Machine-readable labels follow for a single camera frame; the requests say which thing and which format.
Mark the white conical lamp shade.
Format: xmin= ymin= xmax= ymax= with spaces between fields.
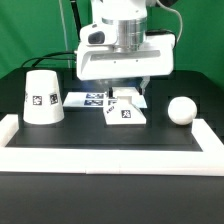
xmin=23 ymin=70 xmax=64 ymax=125

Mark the white lamp bulb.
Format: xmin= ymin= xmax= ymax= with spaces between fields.
xmin=168 ymin=96 xmax=197 ymax=125

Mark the white lamp base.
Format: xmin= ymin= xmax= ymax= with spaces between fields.
xmin=103 ymin=87 xmax=146 ymax=125

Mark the black hose with connector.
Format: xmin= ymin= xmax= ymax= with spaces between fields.
xmin=69 ymin=0 xmax=84 ymax=51

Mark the white U-shaped frame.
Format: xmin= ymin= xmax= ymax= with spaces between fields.
xmin=0 ymin=114 xmax=224 ymax=177

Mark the black cable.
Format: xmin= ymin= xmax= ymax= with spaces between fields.
xmin=20 ymin=50 xmax=78 ymax=69

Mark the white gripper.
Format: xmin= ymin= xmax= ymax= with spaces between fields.
xmin=76 ymin=24 xmax=175 ymax=98

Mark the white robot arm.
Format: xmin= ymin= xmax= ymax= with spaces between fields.
xmin=76 ymin=0 xmax=176 ymax=86

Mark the white marker sheet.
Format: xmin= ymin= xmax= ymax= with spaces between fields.
xmin=62 ymin=92 xmax=148 ymax=109

